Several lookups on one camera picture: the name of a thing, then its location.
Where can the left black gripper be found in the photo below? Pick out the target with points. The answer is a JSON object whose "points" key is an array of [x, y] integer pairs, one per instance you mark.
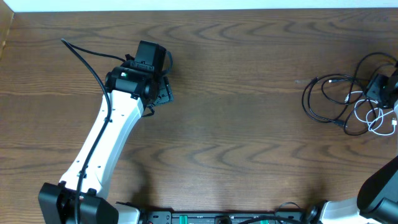
{"points": [[166, 92]]}

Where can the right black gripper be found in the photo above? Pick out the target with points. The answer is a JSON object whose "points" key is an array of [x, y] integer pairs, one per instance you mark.
{"points": [[375, 88]]}

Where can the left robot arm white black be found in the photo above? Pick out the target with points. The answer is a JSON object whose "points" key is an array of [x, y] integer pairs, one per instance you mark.
{"points": [[140, 83]]}

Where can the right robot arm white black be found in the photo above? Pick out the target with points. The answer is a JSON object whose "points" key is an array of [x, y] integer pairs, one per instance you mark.
{"points": [[377, 198]]}

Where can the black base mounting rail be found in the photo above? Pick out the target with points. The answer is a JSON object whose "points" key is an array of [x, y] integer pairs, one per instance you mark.
{"points": [[281, 215]]}

